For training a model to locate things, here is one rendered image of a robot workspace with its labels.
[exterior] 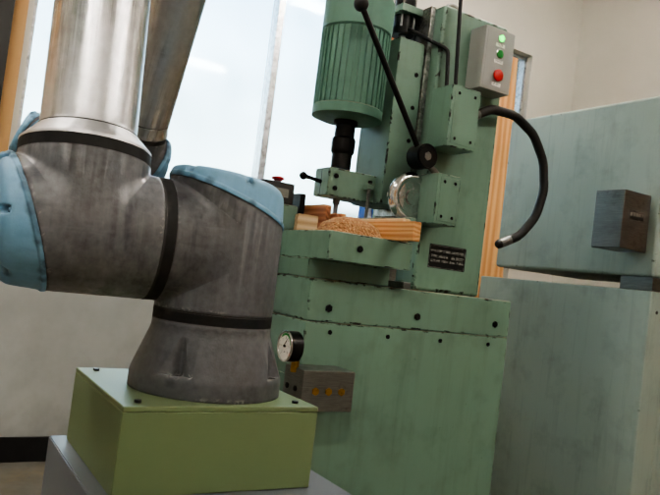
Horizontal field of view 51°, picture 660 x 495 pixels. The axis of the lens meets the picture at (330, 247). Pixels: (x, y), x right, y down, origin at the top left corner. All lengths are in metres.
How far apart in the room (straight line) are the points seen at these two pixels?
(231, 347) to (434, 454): 0.95
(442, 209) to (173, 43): 0.78
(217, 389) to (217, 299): 0.10
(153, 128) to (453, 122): 0.77
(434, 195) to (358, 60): 0.37
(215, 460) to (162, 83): 0.63
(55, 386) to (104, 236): 2.07
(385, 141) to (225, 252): 0.98
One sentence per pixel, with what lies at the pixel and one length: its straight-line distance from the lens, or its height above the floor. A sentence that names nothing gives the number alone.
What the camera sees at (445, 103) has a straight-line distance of 1.73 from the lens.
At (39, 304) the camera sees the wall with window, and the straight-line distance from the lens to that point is 2.78.
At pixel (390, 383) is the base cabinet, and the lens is 1.59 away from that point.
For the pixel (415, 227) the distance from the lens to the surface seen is 1.44.
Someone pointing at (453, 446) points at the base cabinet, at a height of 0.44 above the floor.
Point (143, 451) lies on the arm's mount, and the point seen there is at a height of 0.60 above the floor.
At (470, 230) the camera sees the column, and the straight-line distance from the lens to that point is 1.84.
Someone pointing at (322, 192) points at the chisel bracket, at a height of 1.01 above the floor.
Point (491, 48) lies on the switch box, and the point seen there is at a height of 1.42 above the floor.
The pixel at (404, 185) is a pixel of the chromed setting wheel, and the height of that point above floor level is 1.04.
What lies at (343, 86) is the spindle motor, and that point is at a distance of 1.69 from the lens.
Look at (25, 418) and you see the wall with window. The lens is 2.85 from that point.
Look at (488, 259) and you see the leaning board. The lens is 3.57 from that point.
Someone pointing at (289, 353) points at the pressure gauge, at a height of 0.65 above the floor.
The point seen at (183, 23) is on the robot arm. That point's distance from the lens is 1.16.
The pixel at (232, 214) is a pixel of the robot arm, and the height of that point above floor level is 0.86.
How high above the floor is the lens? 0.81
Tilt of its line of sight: 2 degrees up
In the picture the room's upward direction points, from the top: 7 degrees clockwise
